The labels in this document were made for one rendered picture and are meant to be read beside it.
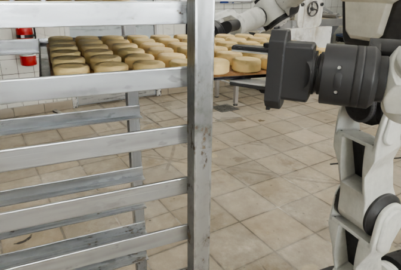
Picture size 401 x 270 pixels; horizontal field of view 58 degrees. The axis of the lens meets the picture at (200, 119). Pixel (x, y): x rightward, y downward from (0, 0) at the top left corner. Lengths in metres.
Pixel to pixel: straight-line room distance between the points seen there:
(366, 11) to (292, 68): 0.49
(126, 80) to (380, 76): 0.34
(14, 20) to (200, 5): 0.23
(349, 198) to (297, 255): 0.87
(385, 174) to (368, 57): 0.69
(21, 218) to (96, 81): 0.22
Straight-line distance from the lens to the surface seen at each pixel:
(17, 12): 0.49
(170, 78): 0.53
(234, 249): 2.02
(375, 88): 0.54
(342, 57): 0.54
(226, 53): 0.69
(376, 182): 1.18
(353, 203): 1.22
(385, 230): 1.23
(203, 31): 0.51
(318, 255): 2.07
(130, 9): 0.50
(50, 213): 0.57
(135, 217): 1.12
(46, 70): 0.64
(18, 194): 1.03
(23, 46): 0.92
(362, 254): 1.28
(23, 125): 0.96
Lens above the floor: 1.26
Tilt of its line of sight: 19 degrees down
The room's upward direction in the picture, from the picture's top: 1 degrees clockwise
